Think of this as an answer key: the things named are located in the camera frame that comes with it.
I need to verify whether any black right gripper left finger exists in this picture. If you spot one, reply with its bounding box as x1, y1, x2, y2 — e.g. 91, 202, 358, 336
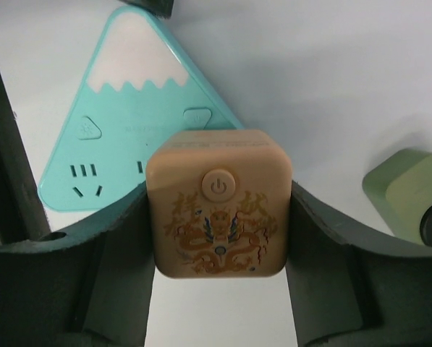
0, 184, 155, 346

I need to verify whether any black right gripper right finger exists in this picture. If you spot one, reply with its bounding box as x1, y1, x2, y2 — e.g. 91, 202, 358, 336
286, 184, 432, 346

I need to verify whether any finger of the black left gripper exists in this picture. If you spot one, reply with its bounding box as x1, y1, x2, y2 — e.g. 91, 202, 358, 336
123, 0, 174, 20

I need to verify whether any teal triangular power strip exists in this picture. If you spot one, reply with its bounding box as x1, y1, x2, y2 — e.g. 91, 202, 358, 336
38, 5, 242, 212

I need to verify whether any beige cube socket adapter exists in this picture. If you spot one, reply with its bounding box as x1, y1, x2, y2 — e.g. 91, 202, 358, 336
145, 129, 292, 278

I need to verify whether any green power strip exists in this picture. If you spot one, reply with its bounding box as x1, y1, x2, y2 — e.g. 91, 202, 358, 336
362, 148, 432, 247

